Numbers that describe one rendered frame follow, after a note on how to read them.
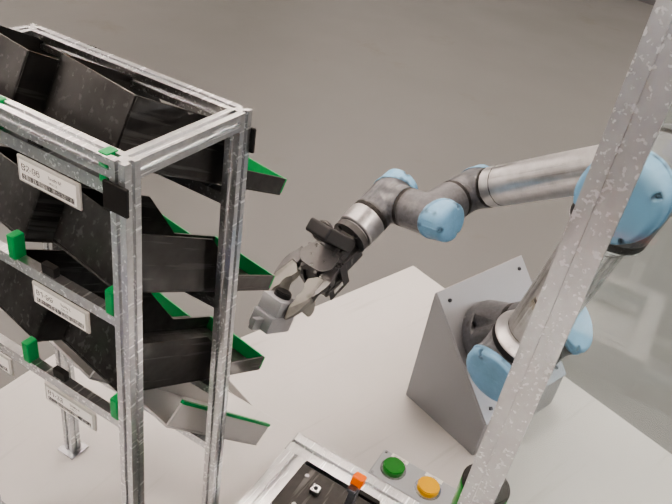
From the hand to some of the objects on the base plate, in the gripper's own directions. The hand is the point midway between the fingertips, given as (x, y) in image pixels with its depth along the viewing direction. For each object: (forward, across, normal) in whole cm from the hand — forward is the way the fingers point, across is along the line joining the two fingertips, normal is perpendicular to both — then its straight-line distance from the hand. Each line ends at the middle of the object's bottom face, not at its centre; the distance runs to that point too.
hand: (277, 302), depth 117 cm
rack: (+44, +6, -20) cm, 49 cm away
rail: (+10, -52, -36) cm, 64 cm away
